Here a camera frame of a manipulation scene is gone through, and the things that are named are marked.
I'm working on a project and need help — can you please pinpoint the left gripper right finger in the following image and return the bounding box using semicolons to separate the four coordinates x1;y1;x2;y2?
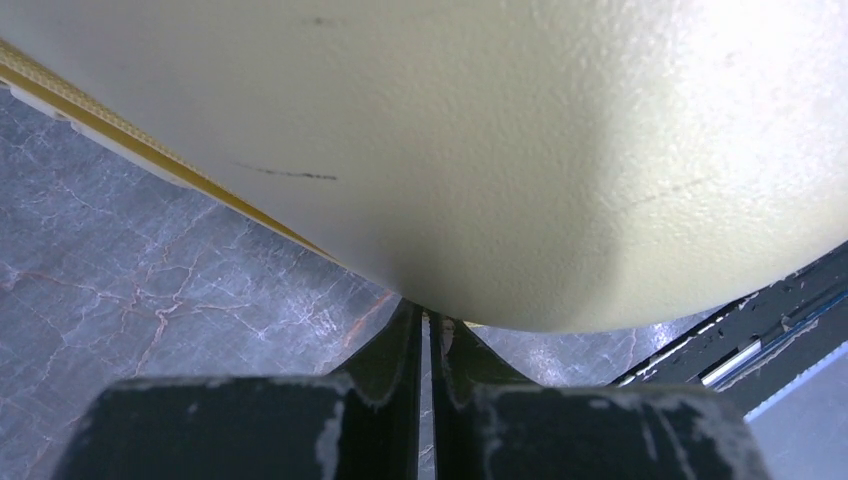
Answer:
429;312;533;479

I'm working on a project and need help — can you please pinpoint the yellow hard-shell suitcase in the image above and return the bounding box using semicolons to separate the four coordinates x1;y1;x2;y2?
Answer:
1;1;847;332

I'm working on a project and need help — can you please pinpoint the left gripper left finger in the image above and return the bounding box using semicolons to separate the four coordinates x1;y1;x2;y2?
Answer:
332;299;423;479

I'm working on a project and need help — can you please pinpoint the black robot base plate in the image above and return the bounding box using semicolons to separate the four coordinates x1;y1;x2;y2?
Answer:
612;245;847;413

